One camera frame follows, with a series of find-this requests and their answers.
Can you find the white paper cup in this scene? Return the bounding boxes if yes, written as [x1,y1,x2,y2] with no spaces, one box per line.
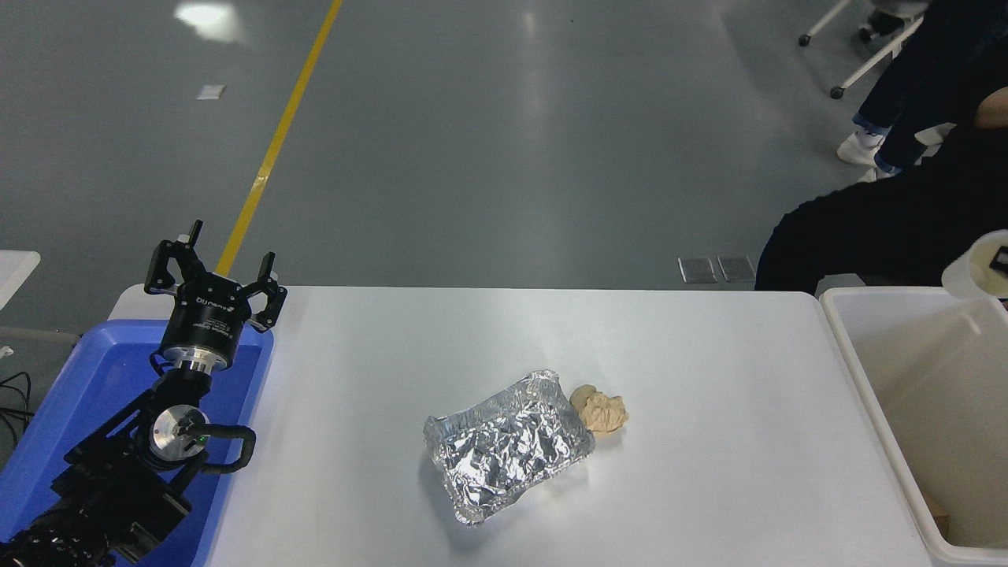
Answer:
[942,229,1008,301]

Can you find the black cables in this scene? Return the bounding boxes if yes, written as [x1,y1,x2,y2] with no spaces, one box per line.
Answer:
[0,372,33,451]

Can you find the crumpled tan paper ball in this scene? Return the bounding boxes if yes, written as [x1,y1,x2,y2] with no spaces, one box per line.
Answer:
[569,384,630,435]

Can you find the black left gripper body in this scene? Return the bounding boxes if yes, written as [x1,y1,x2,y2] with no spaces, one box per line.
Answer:
[161,273,253,367]

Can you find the large pale plastic bin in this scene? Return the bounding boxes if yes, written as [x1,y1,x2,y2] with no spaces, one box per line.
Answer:
[819,286,1008,567]

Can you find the blue plastic tray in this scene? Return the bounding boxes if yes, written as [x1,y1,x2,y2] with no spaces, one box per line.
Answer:
[0,319,275,567]

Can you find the crumpled silver foil tray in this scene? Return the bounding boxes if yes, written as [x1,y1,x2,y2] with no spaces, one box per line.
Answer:
[423,368,596,528]

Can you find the person with white shoes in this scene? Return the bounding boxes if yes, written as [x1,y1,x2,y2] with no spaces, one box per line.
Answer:
[836,0,987,184]

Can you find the white side table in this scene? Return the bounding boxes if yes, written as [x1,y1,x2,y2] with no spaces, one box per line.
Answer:
[0,250,41,313]

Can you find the white wheeled chair frame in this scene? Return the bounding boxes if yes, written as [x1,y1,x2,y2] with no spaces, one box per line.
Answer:
[798,0,932,102]

